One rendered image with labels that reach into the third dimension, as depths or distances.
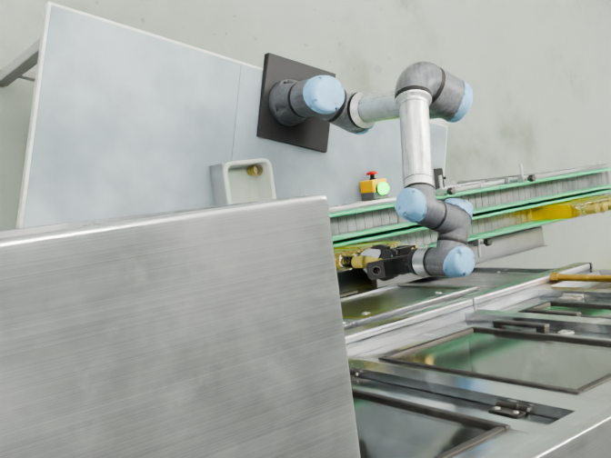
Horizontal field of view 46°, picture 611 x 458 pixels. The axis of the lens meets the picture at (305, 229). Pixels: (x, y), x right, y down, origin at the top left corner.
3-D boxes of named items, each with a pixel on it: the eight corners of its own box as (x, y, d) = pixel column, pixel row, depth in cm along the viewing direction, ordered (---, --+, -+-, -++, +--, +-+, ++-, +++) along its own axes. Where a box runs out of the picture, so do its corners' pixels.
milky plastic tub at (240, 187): (219, 236, 222) (233, 235, 215) (209, 164, 221) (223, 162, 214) (265, 228, 233) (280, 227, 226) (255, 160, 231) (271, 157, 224)
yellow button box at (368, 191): (360, 201, 258) (374, 199, 252) (357, 180, 257) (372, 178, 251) (375, 198, 262) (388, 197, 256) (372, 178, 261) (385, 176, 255)
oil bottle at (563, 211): (531, 220, 295) (594, 217, 273) (530, 206, 295) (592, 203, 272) (539, 218, 299) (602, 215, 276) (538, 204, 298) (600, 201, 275)
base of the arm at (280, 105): (275, 73, 234) (292, 67, 226) (311, 91, 243) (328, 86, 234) (264, 115, 232) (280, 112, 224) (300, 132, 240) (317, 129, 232)
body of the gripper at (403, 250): (404, 271, 198) (435, 272, 189) (381, 277, 193) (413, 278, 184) (400, 243, 198) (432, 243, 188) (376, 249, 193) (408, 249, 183)
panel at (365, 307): (145, 358, 183) (209, 376, 156) (144, 347, 183) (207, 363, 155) (398, 291, 236) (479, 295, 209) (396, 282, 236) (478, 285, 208)
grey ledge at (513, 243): (359, 289, 252) (381, 290, 243) (356, 263, 251) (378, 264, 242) (525, 246, 308) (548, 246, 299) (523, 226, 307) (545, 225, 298)
